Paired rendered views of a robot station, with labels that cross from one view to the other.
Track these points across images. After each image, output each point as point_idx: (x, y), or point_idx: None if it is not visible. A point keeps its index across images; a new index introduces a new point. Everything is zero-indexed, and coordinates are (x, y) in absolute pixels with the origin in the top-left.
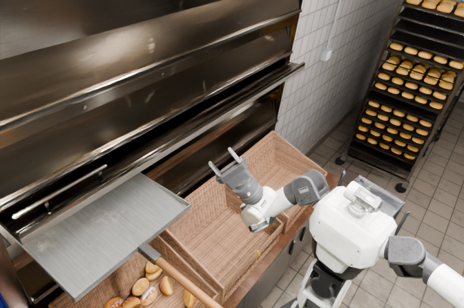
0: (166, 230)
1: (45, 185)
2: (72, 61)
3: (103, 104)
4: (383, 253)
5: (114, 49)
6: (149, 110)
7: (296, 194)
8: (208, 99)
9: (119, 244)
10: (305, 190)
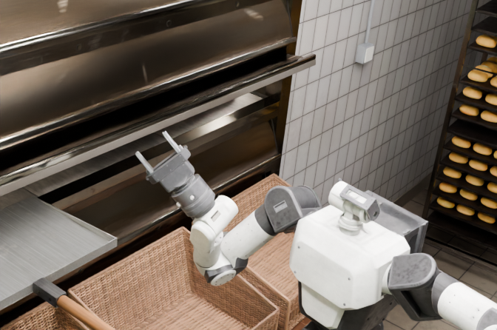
0: (83, 305)
1: None
2: None
3: None
4: (386, 283)
5: (11, 1)
6: (58, 99)
7: (271, 214)
8: (154, 100)
9: (5, 283)
10: (282, 207)
